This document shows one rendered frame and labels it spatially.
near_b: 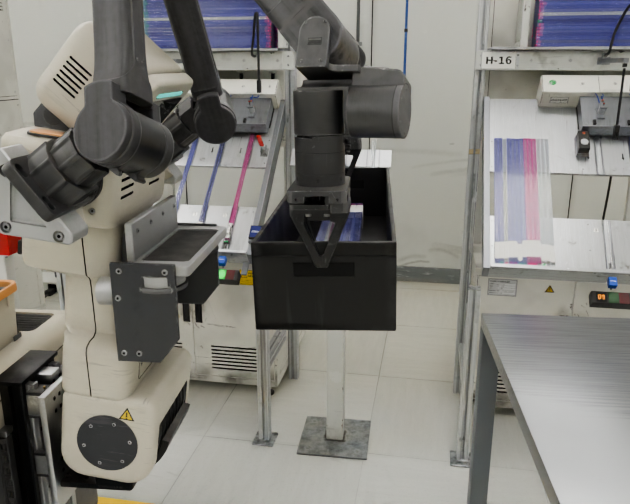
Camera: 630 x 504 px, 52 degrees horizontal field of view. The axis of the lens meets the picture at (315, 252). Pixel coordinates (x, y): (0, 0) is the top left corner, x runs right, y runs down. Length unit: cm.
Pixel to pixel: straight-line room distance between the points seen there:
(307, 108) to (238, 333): 198
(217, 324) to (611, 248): 148
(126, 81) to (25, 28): 392
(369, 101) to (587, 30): 185
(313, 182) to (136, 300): 40
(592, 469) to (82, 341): 78
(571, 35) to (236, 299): 155
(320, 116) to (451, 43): 326
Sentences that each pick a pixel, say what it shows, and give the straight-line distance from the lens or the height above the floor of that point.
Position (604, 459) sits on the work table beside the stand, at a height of 80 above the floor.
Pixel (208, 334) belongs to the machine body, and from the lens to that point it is 267.
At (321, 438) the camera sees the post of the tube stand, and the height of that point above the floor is 1.
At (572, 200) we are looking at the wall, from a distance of 410.
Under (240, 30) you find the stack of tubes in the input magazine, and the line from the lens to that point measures 254.
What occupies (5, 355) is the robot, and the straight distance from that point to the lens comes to 133.
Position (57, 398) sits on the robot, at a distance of 125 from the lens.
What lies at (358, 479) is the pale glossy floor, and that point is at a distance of 227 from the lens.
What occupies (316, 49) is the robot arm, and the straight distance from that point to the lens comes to 71.
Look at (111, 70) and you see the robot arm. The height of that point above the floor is 132.
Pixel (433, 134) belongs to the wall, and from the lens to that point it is 396.
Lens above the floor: 133
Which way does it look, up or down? 16 degrees down
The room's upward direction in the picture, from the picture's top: straight up
